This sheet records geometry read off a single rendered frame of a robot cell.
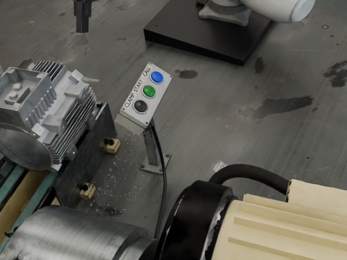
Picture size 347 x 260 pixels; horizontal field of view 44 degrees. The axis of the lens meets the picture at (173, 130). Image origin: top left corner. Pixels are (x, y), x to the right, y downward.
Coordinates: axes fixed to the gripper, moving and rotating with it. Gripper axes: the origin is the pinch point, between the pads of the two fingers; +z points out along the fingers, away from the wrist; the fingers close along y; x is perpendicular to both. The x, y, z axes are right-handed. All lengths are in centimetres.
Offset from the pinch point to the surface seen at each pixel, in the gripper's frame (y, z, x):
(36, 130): 1.4, 22.1, -19.2
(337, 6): 53, -2, 242
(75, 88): 2.0, 15.7, -6.0
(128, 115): 17.5, 18.4, -9.4
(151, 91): 19.3, 14.2, -2.0
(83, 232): 26, 27, -41
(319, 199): 57, 11, -45
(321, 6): 42, -2, 241
